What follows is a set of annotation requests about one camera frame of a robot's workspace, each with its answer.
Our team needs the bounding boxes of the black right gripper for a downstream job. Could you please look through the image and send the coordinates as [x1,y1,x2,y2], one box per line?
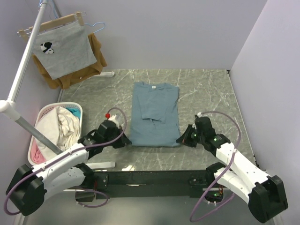
[177,124,205,148]

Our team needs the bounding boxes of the blue t shirt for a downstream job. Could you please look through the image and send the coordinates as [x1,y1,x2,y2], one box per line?
[129,82,180,147]

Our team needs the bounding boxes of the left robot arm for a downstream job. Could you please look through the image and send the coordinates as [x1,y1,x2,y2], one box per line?
[4,120,130,216]

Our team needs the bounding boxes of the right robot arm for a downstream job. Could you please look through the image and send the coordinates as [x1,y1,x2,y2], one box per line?
[176,113,288,223]

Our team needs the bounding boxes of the teal garment in basket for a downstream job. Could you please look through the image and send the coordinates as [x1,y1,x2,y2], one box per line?
[66,107,81,118]

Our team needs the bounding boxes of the white perforated laundry basket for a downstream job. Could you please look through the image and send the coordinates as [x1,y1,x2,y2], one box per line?
[28,102,83,165]

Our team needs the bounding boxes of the black mounting beam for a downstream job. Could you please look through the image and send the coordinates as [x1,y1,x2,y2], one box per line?
[65,170,233,200]

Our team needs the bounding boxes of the brown hanging shirt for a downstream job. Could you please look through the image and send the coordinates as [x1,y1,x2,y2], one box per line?
[32,33,107,90]

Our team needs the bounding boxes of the pink garment in basket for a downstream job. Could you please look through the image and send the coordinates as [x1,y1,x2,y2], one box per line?
[30,139,46,164]

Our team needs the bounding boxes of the grey panda t shirt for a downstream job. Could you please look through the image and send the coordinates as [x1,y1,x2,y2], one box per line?
[32,22,97,79]

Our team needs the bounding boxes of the white clothes rack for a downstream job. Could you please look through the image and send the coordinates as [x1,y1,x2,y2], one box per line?
[0,0,117,172]

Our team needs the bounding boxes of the wooden clip hanger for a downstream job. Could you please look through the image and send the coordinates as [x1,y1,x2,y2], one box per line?
[17,11,86,42]

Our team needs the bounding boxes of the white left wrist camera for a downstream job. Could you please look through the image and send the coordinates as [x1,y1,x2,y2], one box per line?
[105,113,120,127]

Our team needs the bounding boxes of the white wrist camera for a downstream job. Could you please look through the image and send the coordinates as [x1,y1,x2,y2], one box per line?
[105,113,120,127]
[192,112,203,129]

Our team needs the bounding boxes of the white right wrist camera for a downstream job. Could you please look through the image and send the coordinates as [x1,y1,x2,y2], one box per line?
[192,112,203,129]

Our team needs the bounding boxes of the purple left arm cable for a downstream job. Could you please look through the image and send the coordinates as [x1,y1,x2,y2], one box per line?
[3,107,128,215]

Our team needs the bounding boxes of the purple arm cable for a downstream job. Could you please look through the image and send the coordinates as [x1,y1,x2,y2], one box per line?
[3,107,128,215]
[189,111,242,223]

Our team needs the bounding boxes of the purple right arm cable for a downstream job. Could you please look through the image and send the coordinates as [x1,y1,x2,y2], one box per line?
[189,111,242,223]

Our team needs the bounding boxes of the aluminium rail frame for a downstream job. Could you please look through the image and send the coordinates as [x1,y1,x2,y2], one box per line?
[14,170,282,225]

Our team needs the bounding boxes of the blue wire hanger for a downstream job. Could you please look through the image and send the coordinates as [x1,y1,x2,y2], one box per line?
[40,0,106,34]

